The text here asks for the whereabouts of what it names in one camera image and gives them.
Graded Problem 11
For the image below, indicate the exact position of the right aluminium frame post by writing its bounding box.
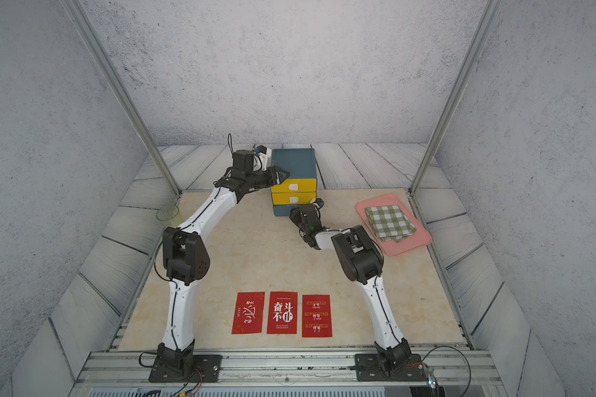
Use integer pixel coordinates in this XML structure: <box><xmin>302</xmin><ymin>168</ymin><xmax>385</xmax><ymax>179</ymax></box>
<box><xmin>409</xmin><ymin>0</ymin><xmax>503</xmax><ymax>196</ymax></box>

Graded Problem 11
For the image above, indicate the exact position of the green checkered cloth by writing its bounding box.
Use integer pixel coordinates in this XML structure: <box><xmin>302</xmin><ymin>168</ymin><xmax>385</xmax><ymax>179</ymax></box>
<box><xmin>365</xmin><ymin>205</ymin><xmax>417</xmax><ymax>243</ymax></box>

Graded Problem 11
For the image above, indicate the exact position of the aluminium frame post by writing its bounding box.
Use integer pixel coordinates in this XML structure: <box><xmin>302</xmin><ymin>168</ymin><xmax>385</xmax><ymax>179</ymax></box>
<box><xmin>61</xmin><ymin>0</ymin><xmax>182</xmax><ymax>197</ymax></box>
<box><xmin>409</xmin><ymin>0</ymin><xmax>503</xmax><ymax>196</ymax></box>

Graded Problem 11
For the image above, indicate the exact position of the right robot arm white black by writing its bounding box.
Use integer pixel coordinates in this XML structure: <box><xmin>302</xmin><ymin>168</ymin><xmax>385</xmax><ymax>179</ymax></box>
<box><xmin>290</xmin><ymin>199</ymin><xmax>420</xmax><ymax>376</ymax></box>

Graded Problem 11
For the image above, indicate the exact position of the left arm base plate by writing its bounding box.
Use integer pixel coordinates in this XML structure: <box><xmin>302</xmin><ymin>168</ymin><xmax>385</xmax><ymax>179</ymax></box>
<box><xmin>148</xmin><ymin>354</ymin><xmax>223</xmax><ymax>383</ymax></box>

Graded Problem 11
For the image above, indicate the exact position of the yellow drawer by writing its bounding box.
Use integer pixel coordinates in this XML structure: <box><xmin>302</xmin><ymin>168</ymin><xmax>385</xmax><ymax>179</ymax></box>
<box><xmin>270</xmin><ymin>179</ymin><xmax>317</xmax><ymax>194</ymax></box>
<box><xmin>272</xmin><ymin>192</ymin><xmax>317</xmax><ymax>205</ymax></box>

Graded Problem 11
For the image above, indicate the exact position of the left aluminium frame post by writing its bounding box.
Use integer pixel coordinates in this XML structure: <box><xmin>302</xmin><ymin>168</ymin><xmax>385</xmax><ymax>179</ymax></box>
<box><xmin>61</xmin><ymin>0</ymin><xmax>182</xmax><ymax>197</ymax></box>

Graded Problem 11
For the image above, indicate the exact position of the teal drawer cabinet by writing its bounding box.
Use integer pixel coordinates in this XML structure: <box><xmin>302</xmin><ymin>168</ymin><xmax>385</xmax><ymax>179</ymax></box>
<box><xmin>270</xmin><ymin>147</ymin><xmax>319</xmax><ymax>218</ymax></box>

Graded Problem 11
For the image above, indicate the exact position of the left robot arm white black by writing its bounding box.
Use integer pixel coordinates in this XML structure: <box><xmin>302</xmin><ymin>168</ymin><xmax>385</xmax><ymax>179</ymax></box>
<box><xmin>157</xmin><ymin>146</ymin><xmax>290</xmax><ymax>375</ymax></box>

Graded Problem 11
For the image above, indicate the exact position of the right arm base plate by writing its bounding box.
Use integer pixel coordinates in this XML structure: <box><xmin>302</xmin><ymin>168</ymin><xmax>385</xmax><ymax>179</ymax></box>
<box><xmin>354</xmin><ymin>353</ymin><xmax>427</xmax><ymax>382</ymax></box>

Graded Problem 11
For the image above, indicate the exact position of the aluminium front rail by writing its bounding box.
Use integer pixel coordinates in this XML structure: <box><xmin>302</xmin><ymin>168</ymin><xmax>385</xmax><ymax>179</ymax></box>
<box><xmin>71</xmin><ymin>346</ymin><xmax>507</xmax><ymax>396</ymax></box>

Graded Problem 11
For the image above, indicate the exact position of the pink tray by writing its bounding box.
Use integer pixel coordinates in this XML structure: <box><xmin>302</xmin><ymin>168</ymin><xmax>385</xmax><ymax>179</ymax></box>
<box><xmin>355</xmin><ymin>194</ymin><xmax>432</xmax><ymax>256</ymax></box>

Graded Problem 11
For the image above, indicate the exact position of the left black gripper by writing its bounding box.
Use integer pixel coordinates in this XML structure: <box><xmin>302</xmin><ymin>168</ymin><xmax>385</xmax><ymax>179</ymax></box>
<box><xmin>243</xmin><ymin>165</ymin><xmax>290</xmax><ymax>191</ymax></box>

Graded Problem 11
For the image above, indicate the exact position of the green transparent plastic cup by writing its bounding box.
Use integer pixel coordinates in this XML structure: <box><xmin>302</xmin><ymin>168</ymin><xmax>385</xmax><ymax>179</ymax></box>
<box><xmin>156</xmin><ymin>204</ymin><xmax>184</xmax><ymax>228</ymax></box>

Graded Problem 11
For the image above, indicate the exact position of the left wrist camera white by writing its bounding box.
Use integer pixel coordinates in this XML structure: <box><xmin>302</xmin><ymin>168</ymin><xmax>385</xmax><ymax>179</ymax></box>
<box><xmin>253</xmin><ymin>146</ymin><xmax>273</xmax><ymax>171</ymax></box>

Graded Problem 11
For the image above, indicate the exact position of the teal drawer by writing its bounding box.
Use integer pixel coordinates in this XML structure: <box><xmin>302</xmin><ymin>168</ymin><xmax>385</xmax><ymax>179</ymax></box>
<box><xmin>273</xmin><ymin>204</ymin><xmax>300</xmax><ymax>217</ymax></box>

